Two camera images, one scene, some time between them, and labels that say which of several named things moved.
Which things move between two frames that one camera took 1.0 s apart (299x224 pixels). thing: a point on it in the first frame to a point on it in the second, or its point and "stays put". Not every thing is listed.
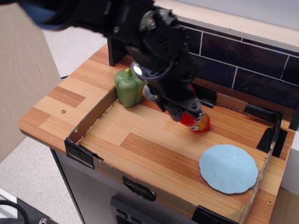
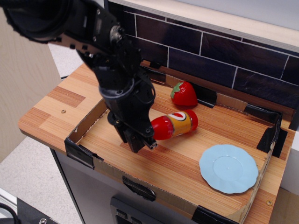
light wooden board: x=28 y=72 stays put
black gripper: x=169 y=77 to x=129 y=101
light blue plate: x=228 y=169 stays put
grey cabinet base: x=101 y=199 stays put
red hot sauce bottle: x=201 y=123 to x=167 y=127
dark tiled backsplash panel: x=266 y=71 stays put
